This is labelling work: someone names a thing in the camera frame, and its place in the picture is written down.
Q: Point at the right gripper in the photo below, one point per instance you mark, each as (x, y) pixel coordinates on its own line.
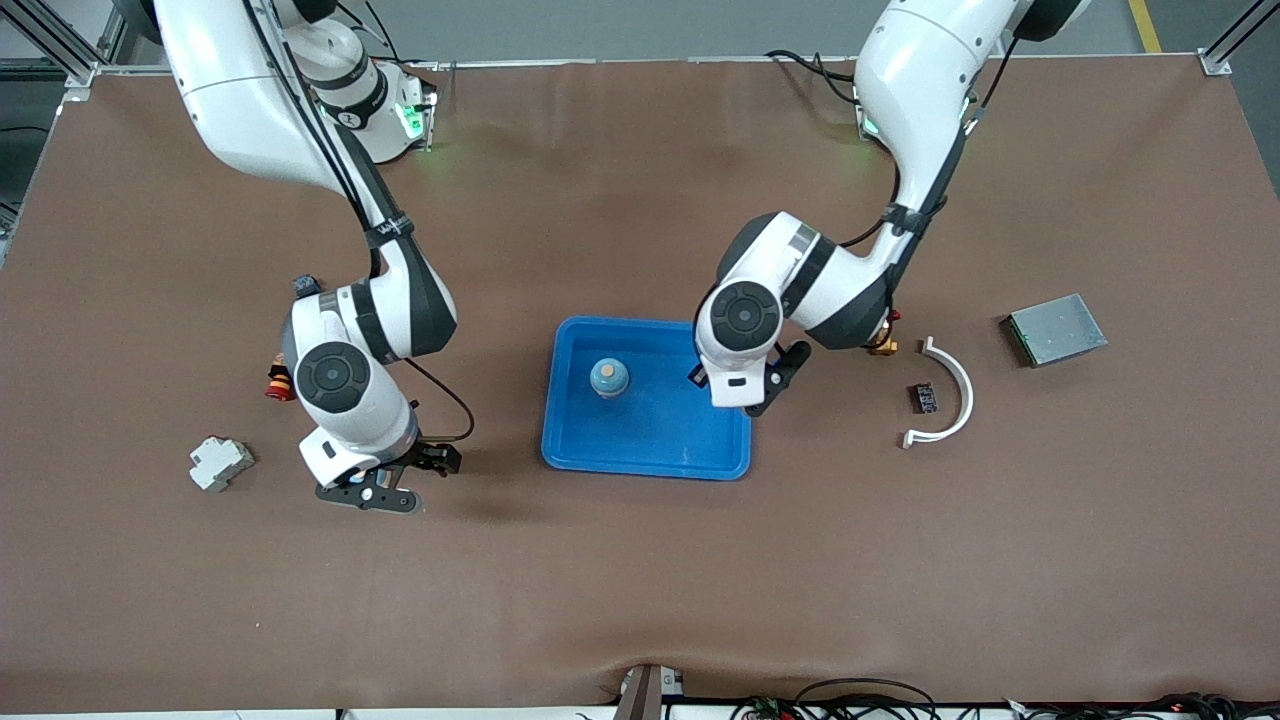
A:
(432, 457)

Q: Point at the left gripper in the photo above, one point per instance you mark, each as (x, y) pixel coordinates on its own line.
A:
(697, 377)

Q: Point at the black electrolytic capacitor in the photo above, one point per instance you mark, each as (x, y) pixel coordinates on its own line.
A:
(925, 399)

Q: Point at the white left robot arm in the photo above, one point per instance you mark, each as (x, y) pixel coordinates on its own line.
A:
(745, 315)

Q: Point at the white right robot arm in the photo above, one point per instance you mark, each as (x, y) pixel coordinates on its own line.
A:
(335, 380)

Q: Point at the blue plastic tray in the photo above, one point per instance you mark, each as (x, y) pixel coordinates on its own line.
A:
(650, 440)

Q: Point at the red button with orange body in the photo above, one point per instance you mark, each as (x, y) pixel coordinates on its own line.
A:
(278, 385)

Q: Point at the brown table mat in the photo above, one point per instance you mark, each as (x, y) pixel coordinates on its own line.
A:
(640, 580)

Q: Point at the red button with dark body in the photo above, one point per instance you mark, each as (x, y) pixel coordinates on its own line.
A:
(305, 286)

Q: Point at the white circuit breaker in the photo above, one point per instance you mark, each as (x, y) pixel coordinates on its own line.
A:
(220, 464)

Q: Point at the grey metal box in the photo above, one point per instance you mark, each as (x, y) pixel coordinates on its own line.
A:
(1055, 330)

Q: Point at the white curved plastic bracket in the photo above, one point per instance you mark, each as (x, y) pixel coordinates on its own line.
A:
(966, 385)

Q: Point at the aluminium frame corner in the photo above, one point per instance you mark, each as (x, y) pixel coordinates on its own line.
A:
(1235, 35)
(80, 80)

